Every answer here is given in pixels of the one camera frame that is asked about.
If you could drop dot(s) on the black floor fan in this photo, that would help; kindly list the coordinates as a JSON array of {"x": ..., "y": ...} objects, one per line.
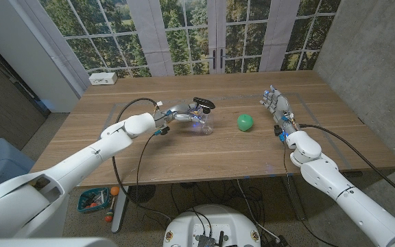
[{"x": 142, "y": 193}]

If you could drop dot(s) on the printed window backdrop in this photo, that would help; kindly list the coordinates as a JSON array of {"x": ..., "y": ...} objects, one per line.
[{"x": 183, "y": 34}]

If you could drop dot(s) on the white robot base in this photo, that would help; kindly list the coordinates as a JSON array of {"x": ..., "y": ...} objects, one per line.
[{"x": 211, "y": 223}]

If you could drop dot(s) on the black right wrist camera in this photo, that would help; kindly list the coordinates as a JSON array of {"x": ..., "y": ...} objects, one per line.
[{"x": 278, "y": 130}]

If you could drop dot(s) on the grey table leg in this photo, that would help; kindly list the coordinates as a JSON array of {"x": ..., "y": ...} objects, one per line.
[{"x": 295, "y": 202}]

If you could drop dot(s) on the colourful toy maraca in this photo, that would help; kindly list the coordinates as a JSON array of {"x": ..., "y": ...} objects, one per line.
[{"x": 109, "y": 214}]

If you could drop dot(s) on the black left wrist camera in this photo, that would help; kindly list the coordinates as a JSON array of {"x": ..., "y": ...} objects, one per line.
[{"x": 165, "y": 130}]

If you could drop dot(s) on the white power strip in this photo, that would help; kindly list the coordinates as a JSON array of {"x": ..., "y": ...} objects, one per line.
[{"x": 103, "y": 78}]

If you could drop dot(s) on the black spray bottle top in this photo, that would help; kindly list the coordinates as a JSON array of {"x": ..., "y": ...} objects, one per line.
[{"x": 204, "y": 102}]

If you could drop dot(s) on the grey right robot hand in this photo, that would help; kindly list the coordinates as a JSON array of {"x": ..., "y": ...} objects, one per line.
[{"x": 279, "y": 104}]

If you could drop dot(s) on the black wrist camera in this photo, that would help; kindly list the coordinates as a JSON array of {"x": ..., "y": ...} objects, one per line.
[
  {"x": 278, "y": 130},
  {"x": 165, "y": 130}
]

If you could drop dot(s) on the teal toy basket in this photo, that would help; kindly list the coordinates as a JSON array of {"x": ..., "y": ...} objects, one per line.
[{"x": 93, "y": 200}]

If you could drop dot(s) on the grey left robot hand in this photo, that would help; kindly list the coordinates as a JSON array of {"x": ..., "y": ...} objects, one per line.
[{"x": 180, "y": 109}]

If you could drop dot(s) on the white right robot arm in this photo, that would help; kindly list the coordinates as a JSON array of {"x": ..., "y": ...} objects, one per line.
[{"x": 355, "y": 206}]

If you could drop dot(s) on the clear plastic spray bottle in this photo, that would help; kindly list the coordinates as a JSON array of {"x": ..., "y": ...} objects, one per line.
[{"x": 207, "y": 127}]

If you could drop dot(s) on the orange toy ball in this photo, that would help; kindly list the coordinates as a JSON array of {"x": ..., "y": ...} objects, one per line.
[{"x": 115, "y": 190}]

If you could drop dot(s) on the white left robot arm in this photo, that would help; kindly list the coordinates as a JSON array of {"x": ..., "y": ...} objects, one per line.
[{"x": 81, "y": 158}]

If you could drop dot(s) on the blue storage box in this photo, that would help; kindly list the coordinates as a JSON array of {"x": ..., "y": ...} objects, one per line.
[{"x": 2, "y": 164}]

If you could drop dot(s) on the green toy apple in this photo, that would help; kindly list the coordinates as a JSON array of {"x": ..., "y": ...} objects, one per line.
[{"x": 245, "y": 123}]

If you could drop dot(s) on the white table leg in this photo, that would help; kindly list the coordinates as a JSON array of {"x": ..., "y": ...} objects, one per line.
[{"x": 119, "y": 212}]

